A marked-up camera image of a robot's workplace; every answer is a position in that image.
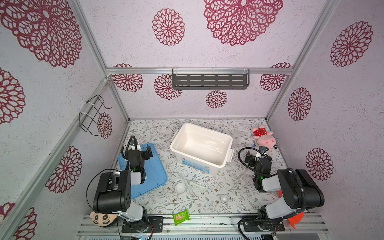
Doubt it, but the white plastic storage bin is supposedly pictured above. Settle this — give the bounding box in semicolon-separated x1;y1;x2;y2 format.
170;123;234;177

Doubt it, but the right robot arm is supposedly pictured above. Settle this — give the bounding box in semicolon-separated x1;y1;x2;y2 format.
237;147;325;240

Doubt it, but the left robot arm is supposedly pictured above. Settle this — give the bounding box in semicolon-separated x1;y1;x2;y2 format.
89;136;154;232

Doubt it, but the pink pig plush toy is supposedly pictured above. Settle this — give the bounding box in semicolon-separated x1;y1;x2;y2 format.
251;125;278;150

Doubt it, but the blue plastic bin lid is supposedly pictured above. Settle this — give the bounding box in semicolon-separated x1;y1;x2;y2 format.
131;143;168;199

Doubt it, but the white round dish small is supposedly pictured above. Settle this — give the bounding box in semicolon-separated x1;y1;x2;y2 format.
220;194;230;203

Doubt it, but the white round dish large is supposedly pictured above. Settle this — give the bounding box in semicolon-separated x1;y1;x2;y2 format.
175;183;187;194

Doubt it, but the clear glass test tube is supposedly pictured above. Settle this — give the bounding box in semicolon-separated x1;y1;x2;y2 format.
179;173;207;194

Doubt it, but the red shark plush toy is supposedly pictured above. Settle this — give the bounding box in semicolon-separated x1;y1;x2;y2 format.
277;190;306;229

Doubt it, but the cartoon boy plush doll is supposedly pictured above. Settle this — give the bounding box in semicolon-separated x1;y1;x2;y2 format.
90;212;118;228

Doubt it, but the green snack packet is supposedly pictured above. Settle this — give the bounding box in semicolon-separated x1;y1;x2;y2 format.
173;209;191;226

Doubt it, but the black wire wall rack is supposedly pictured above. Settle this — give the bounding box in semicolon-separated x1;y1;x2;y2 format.
78;95;112;137

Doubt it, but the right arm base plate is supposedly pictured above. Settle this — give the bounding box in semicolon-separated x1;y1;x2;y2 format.
240;216;285;232

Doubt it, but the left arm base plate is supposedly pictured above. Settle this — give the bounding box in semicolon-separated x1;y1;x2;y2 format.
122;216;164;234

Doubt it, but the aluminium front rail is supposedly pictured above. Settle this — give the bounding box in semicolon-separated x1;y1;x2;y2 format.
76;213;329;237

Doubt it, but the grey wall shelf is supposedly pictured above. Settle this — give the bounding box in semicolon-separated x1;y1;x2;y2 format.
171;69;250;90

